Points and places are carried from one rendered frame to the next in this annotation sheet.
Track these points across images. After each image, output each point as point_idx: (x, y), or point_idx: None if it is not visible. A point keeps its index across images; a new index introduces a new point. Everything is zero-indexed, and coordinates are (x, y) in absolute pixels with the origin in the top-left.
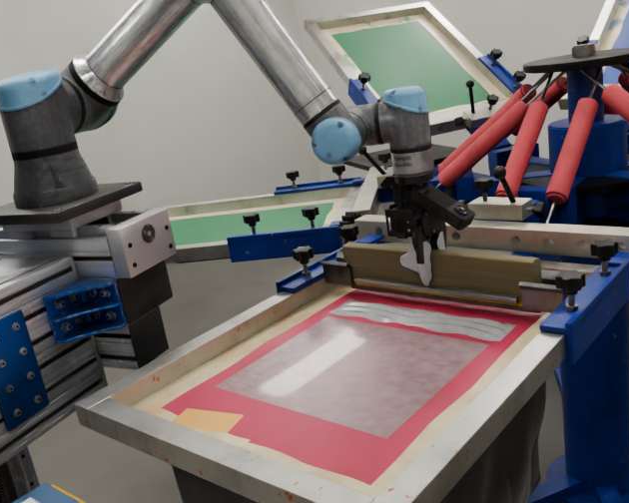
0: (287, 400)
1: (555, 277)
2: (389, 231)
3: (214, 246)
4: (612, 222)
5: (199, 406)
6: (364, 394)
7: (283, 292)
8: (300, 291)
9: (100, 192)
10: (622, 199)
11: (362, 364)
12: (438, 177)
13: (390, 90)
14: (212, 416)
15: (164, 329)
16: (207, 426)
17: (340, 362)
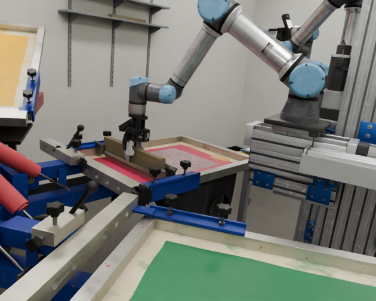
0: (197, 157)
1: (111, 132)
2: (148, 138)
3: (259, 234)
4: None
5: (223, 161)
6: (175, 153)
7: None
8: None
9: (277, 117)
10: None
11: (172, 159)
12: (28, 201)
13: (145, 77)
14: (218, 158)
15: (249, 175)
16: (219, 157)
17: (178, 160)
